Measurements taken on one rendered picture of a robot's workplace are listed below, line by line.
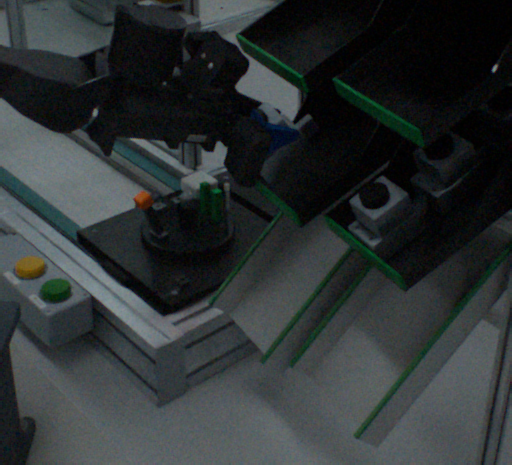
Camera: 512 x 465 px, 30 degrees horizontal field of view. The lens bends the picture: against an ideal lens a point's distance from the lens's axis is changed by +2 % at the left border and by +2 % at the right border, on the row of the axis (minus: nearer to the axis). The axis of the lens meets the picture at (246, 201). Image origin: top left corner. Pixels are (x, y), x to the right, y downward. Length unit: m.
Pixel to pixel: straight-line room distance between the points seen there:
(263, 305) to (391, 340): 0.19
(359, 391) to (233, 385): 0.27
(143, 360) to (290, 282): 0.23
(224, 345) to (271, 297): 0.15
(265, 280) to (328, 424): 0.21
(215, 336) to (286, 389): 0.12
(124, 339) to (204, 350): 0.11
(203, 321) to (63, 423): 0.22
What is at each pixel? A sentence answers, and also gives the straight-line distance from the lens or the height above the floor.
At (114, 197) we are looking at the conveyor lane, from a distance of 1.62.
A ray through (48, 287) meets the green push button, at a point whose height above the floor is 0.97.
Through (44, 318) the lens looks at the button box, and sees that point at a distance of 1.31.
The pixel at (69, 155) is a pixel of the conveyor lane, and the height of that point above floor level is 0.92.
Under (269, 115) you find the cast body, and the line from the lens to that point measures 1.02.
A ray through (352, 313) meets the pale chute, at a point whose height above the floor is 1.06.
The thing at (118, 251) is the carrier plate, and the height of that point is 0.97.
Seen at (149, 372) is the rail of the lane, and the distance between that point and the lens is 1.27.
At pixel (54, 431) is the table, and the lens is 1.28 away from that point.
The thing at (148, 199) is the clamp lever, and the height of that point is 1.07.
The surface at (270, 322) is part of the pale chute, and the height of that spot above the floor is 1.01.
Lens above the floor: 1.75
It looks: 31 degrees down
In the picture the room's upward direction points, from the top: 1 degrees clockwise
